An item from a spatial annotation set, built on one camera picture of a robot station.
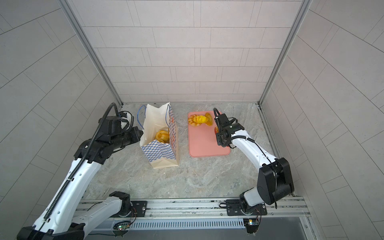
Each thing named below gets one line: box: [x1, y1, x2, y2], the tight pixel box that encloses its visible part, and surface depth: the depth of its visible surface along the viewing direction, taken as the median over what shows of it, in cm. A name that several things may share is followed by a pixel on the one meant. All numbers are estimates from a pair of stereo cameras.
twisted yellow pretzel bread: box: [188, 114, 202, 127], surface depth 104 cm
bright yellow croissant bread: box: [192, 115, 209, 124], surface depth 101 cm
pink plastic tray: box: [188, 111, 231, 157], surface depth 99 cm
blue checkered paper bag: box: [140, 102, 179, 169], surface depth 79 cm
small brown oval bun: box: [204, 112, 213, 126], surface depth 102 cm
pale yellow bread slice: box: [155, 130, 170, 144], surface depth 94 cm
